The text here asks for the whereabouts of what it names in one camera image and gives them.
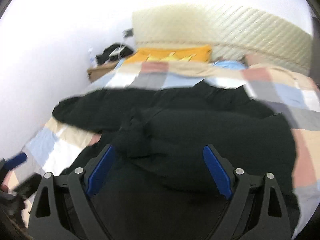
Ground black padded jacket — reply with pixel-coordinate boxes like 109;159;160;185
53;82;299;239

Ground wooden bedside table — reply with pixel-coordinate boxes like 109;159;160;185
87;61;119;83

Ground patchwork checked duvet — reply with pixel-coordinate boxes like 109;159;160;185
4;62;319;236

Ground black bag on nightstand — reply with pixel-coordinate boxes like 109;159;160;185
95;43;134;65

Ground light blue pillow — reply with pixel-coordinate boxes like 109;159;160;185
212;60;247;70

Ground yellow pillow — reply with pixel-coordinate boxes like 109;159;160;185
124;45;212;64

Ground cream quilted headboard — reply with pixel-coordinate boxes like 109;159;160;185
132;5;313;75

